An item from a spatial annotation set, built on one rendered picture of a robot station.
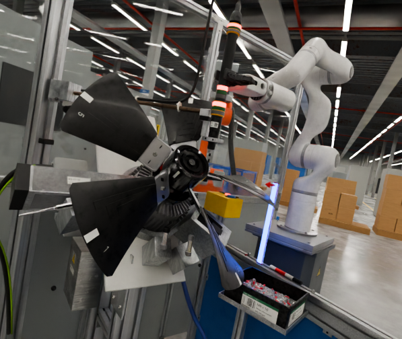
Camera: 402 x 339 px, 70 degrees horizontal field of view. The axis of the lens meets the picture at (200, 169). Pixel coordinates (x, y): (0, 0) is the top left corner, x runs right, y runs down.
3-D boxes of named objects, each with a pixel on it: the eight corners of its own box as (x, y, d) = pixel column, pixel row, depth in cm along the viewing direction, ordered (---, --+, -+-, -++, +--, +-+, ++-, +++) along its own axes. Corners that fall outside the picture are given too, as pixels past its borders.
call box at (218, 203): (203, 211, 142) (207, 190, 142) (218, 211, 148) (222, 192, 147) (223, 220, 129) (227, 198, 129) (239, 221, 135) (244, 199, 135)
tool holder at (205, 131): (192, 138, 90) (198, 106, 89) (199, 140, 97) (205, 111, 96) (219, 142, 87) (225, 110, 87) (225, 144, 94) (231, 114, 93)
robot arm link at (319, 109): (315, 171, 132) (282, 165, 143) (324, 170, 141) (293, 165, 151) (333, 58, 125) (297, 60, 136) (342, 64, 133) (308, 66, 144)
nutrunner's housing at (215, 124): (203, 148, 91) (231, -1, 88) (207, 148, 94) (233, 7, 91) (214, 150, 89) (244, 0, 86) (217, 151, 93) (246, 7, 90)
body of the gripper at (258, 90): (269, 100, 96) (245, 91, 90) (247, 101, 105) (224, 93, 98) (273, 78, 96) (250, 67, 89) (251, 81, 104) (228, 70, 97)
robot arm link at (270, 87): (271, 103, 98) (265, 101, 96) (252, 103, 105) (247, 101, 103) (277, 79, 97) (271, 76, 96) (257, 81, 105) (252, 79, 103)
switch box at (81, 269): (87, 287, 118) (95, 235, 117) (97, 307, 106) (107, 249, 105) (62, 290, 113) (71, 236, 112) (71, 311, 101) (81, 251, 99)
